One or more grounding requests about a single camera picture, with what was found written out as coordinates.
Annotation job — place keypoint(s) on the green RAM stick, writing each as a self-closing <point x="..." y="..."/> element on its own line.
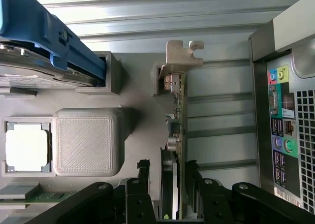
<point x="49" y="197"/>

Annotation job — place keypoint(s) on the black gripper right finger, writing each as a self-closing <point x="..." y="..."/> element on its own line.
<point x="211" y="204"/>

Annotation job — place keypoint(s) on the silver CPU chip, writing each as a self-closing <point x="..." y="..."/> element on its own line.
<point x="27" y="147"/>

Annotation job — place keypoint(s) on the open black PC case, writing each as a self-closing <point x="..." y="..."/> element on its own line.
<point x="305" y="61"/>

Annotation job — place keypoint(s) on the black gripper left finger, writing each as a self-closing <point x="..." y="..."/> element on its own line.
<point x="140" y="204"/>

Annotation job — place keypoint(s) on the grey plastic parts rack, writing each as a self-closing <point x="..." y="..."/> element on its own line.
<point x="137" y="135"/>

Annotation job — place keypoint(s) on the hard disk in blue caddy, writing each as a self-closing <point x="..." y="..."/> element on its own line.
<point x="37" y="24"/>

